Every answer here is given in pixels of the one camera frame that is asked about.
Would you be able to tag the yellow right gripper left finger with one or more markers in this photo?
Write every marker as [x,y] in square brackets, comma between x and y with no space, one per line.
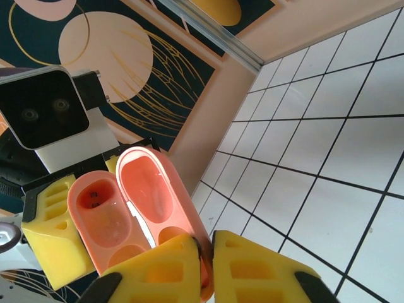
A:
[151,277]

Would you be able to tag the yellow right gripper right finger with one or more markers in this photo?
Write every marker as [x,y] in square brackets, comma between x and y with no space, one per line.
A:
[252,274]

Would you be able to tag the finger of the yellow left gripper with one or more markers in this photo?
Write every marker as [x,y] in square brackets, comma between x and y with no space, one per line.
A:
[111,164]
[53,252]

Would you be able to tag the pink earbuds charging case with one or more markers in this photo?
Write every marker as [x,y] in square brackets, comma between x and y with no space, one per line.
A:
[142,189]

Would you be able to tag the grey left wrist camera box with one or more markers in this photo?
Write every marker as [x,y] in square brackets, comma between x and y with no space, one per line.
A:
[44,107]

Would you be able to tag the aluminium frame post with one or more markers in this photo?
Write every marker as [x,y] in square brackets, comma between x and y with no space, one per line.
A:
[221,31]

